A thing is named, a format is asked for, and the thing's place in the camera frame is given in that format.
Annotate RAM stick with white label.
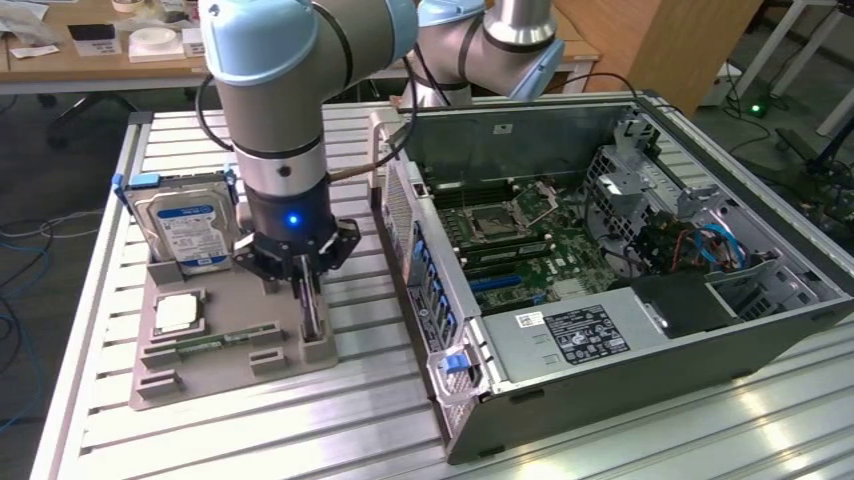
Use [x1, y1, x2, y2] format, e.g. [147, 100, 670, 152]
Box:
[465, 243, 554, 267]

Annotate metal drive cage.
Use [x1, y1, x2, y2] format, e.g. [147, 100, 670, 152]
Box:
[578, 144, 693, 236]

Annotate blue expansion slot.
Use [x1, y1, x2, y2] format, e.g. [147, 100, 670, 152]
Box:
[470, 276, 523, 292]

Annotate blue disk data wire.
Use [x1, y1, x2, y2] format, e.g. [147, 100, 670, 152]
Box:
[690, 223, 750, 275]

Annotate green motherboard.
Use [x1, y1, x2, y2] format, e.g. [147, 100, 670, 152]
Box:
[423, 174, 646, 309]

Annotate black and white card box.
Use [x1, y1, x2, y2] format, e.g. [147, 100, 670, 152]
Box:
[66, 23, 123, 58]

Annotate green graphics card black shroud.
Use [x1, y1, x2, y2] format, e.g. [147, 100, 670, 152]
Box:
[291, 252, 330, 346]

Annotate white table frame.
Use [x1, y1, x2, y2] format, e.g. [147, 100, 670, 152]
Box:
[730, 0, 854, 136]

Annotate black office chair base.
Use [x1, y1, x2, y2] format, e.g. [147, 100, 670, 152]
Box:
[36, 89, 202, 149]

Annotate grey parts rack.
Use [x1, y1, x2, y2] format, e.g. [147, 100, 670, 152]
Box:
[126, 199, 343, 414]

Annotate silver socket cover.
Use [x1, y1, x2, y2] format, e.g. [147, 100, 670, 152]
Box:
[510, 180, 561, 220]

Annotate white device box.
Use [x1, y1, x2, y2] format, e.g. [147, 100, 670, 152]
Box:
[700, 74, 744, 109]

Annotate black RAM slot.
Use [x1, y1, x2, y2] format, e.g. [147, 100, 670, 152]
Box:
[433, 183, 515, 196]
[437, 189, 519, 202]

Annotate white labelled box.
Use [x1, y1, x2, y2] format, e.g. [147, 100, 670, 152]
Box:
[180, 27, 210, 59]

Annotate CPU socket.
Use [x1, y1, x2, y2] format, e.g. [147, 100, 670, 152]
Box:
[469, 203, 522, 240]

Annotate long black cable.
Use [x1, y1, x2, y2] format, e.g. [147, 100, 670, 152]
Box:
[541, 73, 676, 110]

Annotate open dark grey PC case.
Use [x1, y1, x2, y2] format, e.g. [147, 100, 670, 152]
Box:
[370, 89, 854, 466]

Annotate red black disk power wire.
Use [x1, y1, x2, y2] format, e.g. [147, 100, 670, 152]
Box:
[637, 224, 696, 276]

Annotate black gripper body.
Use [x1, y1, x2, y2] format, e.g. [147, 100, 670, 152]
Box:
[241, 179, 343, 251]

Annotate black equipment stand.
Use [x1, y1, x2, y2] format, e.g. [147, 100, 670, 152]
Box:
[773, 127, 854, 221]

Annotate silver CPU chip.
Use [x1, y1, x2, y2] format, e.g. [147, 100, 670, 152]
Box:
[151, 293, 207, 335]

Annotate hard disk with blue rails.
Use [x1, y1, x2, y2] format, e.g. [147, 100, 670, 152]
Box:
[111, 164, 241, 277]

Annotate wooden cabinet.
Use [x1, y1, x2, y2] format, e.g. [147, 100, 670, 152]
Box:
[550, 0, 766, 117]

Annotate grey floor cable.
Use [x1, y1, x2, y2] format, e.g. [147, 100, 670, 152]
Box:
[0, 207, 106, 240]

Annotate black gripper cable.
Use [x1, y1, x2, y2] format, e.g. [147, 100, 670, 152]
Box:
[195, 42, 433, 182]

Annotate crumpled clear plastic bags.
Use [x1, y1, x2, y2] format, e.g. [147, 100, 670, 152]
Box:
[0, 0, 59, 44]

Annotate black cable bundle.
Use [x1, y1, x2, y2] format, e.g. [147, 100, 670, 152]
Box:
[583, 197, 646, 281]

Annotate green RAM stick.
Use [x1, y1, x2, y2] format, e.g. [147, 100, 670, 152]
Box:
[147, 323, 281, 354]

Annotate blue network cable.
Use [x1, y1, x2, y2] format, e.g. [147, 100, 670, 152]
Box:
[0, 239, 59, 431]

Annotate grey power supply with label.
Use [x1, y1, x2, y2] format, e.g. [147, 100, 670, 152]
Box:
[479, 287, 669, 396]

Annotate flat white box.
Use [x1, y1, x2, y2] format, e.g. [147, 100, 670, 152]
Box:
[127, 42, 187, 65]

